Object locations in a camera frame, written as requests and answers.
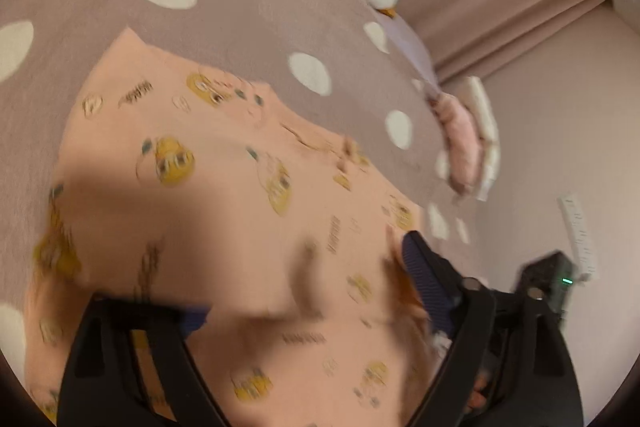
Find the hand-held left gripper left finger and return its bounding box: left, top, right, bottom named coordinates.
left=56, top=291, right=232, bottom=427

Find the peach cartoon print garment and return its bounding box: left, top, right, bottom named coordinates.
left=22, top=29, right=451, bottom=427

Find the white folded cloth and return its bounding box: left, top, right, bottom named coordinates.
left=465, top=76, right=501, bottom=201

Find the mauve polka dot blanket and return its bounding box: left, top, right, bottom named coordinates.
left=0, top=0, right=483, bottom=378

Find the white power strip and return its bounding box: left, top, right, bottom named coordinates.
left=559, top=193, right=600, bottom=280

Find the pink folded cloth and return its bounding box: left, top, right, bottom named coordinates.
left=432, top=94, right=484, bottom=198

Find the lavender pillow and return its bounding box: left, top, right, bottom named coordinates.
left=375, top=7, right=442, bottom=88

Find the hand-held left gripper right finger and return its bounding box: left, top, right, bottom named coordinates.
left=400, top=231, right=585, bottom=427

